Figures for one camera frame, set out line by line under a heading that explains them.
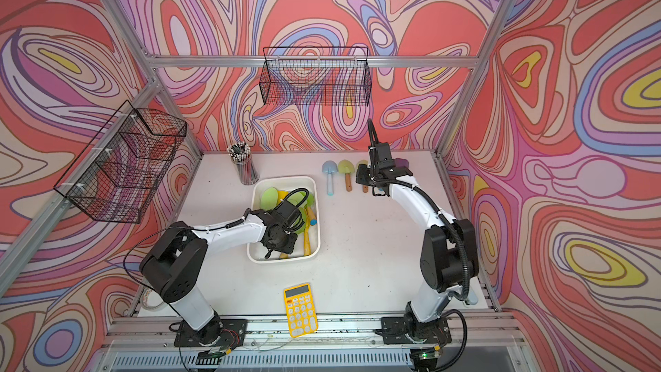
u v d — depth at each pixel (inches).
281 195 40.3
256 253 34.6
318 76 37.8
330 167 44.8
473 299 29.6
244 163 38.9
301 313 29.8
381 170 26.4
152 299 31.6
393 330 28.9
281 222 28.0
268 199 40.0
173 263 18.1
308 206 38.8
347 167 45.1
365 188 41.4
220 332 28.3
